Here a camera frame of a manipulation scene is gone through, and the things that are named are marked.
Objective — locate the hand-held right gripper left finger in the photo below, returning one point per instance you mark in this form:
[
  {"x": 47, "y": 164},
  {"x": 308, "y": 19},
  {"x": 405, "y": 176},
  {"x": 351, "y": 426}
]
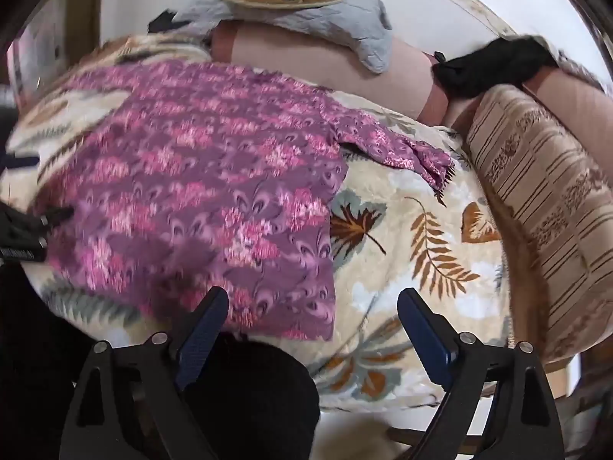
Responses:
[{"x": 201, "y": 345}]

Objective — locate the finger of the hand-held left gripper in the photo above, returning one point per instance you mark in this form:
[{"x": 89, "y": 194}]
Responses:
[
  {"x": 19, "y": 161},
  {"x": 28, "y": 225}
]

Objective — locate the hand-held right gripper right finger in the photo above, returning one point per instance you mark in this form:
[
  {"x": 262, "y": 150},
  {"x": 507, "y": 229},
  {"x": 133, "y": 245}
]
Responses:
[{"x": 424, "y": 338}]

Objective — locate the purple pink patterned garment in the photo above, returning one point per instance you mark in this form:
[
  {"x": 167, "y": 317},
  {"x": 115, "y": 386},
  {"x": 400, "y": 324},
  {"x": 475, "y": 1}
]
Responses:
[{"x": 191, "y": 177}]

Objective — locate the person's black pants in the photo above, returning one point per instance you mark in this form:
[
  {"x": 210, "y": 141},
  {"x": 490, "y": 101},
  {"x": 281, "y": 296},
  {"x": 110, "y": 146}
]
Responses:
[{"x": 258, "y": 393}]

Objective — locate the cream leaf print blanket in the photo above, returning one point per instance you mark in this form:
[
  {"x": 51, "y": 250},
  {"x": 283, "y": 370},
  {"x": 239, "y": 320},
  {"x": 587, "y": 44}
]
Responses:
[{"x": 407, "y": 258}]

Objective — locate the brown wooden furniture leg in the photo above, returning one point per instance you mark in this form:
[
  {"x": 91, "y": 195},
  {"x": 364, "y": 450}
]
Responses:
[{"x": 416, "y": 433}]

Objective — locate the beige striped cushion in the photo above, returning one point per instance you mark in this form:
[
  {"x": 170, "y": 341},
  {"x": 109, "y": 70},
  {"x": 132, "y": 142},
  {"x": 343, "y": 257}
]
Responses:
[{"x": 550, "y": 211}]

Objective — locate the small dark cloth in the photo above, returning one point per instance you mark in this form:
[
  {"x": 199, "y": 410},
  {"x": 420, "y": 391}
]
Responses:
[{"x": 165, "y": 21}]

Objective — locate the black cloth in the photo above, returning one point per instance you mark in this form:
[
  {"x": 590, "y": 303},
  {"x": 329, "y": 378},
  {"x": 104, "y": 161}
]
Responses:
[{"x": 493, "y": 64}]

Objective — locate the pink bolster pillow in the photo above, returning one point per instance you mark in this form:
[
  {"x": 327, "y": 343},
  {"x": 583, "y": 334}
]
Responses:
[{"x": 297, "y": 52}]

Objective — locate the grey quilted cloth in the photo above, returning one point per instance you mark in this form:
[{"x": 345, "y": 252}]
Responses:
[{"x": 311, "y": 21}]

